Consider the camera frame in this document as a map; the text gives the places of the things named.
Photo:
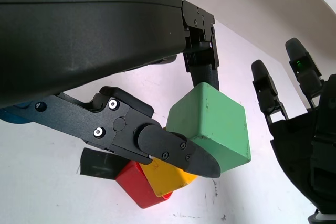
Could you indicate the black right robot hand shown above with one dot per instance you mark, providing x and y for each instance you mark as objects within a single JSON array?
[{"x": 302, "y": 150}]

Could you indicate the green cube block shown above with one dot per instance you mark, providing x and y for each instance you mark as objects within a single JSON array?
[{"x": 215, "y": 119}]

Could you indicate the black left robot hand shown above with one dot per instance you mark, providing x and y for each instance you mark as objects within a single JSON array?
[{"x": 78, "y": 37}]

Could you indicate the red cube block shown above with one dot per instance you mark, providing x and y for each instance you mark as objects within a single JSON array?
[{"x": 136, "y": 187}]

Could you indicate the yellow cube block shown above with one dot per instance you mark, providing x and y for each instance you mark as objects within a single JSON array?
[{"x": 168, "y": 179}]

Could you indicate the black tape strip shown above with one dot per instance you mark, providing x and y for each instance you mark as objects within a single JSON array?
[{"x": 97, "y": 163}]

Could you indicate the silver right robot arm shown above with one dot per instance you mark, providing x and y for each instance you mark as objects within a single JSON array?
[{"x": 325, "y": 216}]

